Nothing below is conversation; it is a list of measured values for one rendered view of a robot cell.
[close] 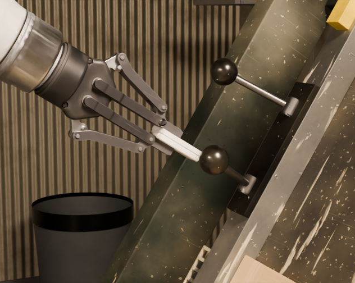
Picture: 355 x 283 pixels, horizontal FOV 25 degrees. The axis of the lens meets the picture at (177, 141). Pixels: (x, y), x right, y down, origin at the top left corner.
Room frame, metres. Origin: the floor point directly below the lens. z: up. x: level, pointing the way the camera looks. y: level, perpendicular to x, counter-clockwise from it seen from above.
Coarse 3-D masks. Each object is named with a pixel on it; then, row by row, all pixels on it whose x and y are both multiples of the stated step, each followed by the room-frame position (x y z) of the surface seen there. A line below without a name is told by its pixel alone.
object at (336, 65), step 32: (352, 32) 1.11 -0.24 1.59; (320, 64) 1.13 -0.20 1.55; (352, 64) 1.11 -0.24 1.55; (320, 96) 1.09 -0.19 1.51; (320, 128) 1.09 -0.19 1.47; (288, 160) 1.07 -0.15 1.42; (288, 192) 1.07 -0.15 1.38; (256, 224) 1.05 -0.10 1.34; (224, 256) 1.05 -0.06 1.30; (256, 256) 1.05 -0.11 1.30
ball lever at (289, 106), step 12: (216, 60) 1.12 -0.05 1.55; (228, 60) 1.11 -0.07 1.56; (216, 72) 1.10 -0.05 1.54; (228, 72) 1.10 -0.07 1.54; (228, 84) 1.11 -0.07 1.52; (240, 84) 1.11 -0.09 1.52; (252, 84) 1.11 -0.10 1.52; (264, 96) 1.11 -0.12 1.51; (276, 96) 1.11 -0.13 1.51; (288, 108) 1.09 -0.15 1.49
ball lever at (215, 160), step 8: (208, 152) 0.99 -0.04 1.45; (216, 152) 0.99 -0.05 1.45; (224, 152) 0.99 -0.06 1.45; (200, 160) 0.99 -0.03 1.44; (208, 160) 0.98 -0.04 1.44; (216, 160) 0.98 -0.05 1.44; (224, 160) 0.99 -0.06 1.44; (208, 168) 0.98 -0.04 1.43; (216, 168) 0.98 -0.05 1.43; (224, 168) 0.99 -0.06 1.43; (232, 168) 1.03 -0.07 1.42; (232, 176) 1.04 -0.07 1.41; (240, 176) 1.05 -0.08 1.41; (248, 176) 1.07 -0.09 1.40; (240, 184) 1.07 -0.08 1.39; (248, 184) 1.07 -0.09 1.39; (248, 192) 1.07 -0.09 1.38
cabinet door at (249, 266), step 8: (248, 256) 1.04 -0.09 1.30; (240, 264) 1.04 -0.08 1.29; (248, 264) 1.03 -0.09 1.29; (256, 264) 1.01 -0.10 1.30; (240, 272) 1.03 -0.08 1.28; (248, 272) 1.02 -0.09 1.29; (256, 272) 1.00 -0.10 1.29; (264, 272) 0.99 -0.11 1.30; (272, 272) 0.98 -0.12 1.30; (232, 280) 1.04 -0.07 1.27; (240, 280) 1.02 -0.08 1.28; (248, 280) 1.01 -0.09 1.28; (256, 280) 0.99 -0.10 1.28; (264, 280) 0.98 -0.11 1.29; (272, 280) 0.97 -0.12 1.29; (280, 280) 0.96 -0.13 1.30; (288, 280) 0.94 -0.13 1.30
